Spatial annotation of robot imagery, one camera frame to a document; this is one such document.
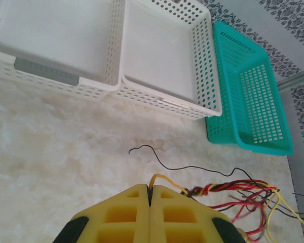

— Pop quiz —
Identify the teal plastic mesh basket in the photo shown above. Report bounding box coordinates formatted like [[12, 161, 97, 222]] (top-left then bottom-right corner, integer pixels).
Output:
[[204, 20, 294, 156]]

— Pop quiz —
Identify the aluminium frame post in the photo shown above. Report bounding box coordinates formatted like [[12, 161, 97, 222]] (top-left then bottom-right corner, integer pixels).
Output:
[[276, 67, 304, 91]]

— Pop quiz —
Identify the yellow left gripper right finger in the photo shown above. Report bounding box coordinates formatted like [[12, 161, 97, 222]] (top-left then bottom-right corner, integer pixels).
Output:
[[151, 184, 249, 243]]

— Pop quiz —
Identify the large white perforated basket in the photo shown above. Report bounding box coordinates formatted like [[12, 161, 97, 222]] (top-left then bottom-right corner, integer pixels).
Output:
[[108, 0, 223, 121]]

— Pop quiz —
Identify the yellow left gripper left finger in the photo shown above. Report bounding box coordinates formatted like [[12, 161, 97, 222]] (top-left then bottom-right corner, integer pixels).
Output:
[[52, 183, 151, 243]]

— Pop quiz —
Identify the thin yellow cable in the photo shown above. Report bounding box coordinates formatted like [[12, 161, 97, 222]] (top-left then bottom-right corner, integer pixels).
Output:
[[149, 173, 189, 196], [264, 187, 304, 242]]

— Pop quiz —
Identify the small white perforated basket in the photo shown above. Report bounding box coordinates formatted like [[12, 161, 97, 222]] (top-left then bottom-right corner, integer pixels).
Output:
[[0, 0, 126, 103]]

